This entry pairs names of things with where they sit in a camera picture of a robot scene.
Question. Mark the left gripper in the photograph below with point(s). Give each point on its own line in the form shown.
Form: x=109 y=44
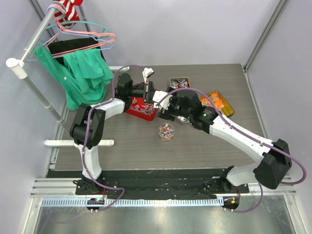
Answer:
x=148 y=92

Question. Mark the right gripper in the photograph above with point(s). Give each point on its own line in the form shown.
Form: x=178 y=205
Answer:
x=165 y=115

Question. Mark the clear plastic round jar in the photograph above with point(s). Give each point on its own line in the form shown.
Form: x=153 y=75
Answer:
x=166 y=131

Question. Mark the red square candy box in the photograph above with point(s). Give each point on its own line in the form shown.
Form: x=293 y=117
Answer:
x=142 y=110

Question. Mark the silver metal scoop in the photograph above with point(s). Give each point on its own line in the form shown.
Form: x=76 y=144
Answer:
x=183 y=119

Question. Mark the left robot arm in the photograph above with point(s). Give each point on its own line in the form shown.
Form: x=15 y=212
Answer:
x=88 y=124

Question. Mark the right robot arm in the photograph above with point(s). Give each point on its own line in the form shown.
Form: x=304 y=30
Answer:
x=270 y=163

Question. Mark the white rack foot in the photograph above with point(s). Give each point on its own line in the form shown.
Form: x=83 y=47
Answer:
x=115 y=68

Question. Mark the gold rectangular tin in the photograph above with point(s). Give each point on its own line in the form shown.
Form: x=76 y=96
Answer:
x=176 y=83

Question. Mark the green cloth garment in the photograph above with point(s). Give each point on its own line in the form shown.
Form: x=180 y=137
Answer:
x=84 y=75

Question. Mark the black garment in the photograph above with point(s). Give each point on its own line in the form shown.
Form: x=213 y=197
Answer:
x=63 y=46

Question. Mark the green clothes hanger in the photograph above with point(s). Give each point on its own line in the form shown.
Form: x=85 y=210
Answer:
x=82 y=28

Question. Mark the pink clothes hanger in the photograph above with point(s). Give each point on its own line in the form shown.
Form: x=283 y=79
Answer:
x=75 y=34

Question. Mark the red white striped garment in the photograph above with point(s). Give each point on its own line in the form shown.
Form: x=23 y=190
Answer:
x=70 y=12

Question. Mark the white flat bar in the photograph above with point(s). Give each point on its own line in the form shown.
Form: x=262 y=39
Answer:
x=70 y=143

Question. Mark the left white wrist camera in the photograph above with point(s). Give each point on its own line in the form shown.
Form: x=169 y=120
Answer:
x=146 y=73

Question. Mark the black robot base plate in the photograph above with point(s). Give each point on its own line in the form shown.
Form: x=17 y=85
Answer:
x=154 y=184

